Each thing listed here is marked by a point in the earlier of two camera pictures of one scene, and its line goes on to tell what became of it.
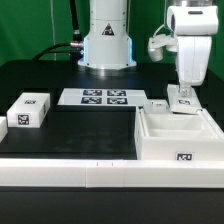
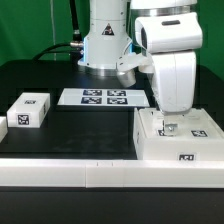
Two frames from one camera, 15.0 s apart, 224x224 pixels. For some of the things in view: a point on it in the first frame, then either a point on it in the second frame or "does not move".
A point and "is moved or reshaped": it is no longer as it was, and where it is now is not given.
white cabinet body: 177,136 does not move
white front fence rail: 108,173 does not move
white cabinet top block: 29,110 does not move
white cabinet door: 182,104 is moved or reshaped
